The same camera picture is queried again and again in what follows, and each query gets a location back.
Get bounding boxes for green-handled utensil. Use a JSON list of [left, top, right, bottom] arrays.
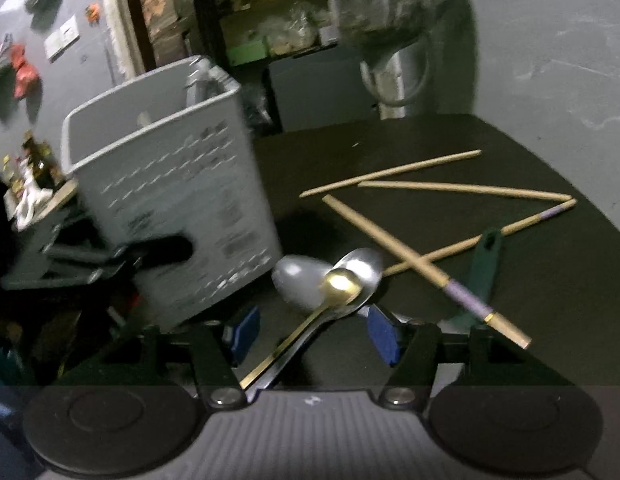
[[439, 235, 503, 335]]

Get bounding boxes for gold spoon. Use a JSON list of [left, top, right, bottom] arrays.
[[240, 269, 362, 391]]

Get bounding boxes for steel spoon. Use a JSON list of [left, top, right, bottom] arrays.
[[240, 248, 383, 402]]

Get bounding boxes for purple-banded wooden chopstick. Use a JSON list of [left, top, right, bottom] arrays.
[[382, 198, 579, 278]]

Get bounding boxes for white perforated utensil caddy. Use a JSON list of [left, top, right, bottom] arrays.
[[60, 56, 282, 330]]

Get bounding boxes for plain wooden chopstick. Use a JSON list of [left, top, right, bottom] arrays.
[[299, 150, 482, 198], [357, 181, 572, 202]]

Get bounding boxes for steel peeler with grey handle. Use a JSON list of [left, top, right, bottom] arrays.
[[185, 56, 210, 107]]

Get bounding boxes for wooden side shelf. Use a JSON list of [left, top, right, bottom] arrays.
[[15, 179, 78, 232]]

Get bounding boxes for bottles on side shelf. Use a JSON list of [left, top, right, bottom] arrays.
[[3, 130, 65, 200]]

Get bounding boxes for green box on shelf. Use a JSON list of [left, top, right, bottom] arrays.
[[227, 36, 269, 66]]

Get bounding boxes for dark cabinet box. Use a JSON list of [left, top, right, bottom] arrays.
[[269, 46, 378, 132]]

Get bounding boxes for red bag on wall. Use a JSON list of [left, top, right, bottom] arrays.
[[10, 44, 40, 100]]

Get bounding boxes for white wall switch plate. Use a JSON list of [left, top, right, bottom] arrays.
[[44, 15, 80, 62]]

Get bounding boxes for orange wall hook ornament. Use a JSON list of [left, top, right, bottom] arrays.
[[84, 2, 101, 26]]

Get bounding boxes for grey looped hose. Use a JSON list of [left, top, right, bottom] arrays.
[[359, 34, 433, 110]]

